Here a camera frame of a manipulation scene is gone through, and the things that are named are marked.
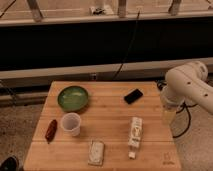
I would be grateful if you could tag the black shoe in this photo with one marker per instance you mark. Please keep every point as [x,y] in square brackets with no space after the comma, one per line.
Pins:
[10,164]

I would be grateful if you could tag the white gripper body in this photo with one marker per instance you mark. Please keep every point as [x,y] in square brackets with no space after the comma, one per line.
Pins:
[170,102]

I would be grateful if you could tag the white tube bottle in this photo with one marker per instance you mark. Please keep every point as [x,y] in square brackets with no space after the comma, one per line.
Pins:
[135,135]

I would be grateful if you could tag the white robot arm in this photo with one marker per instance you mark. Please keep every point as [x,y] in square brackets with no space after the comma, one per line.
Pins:
[183,82]

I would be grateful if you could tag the translucent plastic cup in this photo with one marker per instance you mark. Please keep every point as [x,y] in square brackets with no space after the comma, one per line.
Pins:
[71,123]

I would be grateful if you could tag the brown red pepper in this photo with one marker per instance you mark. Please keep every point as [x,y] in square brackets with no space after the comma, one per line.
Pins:
[50,133]

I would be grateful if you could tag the green bowl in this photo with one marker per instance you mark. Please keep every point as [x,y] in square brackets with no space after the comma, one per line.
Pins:
[73,98]

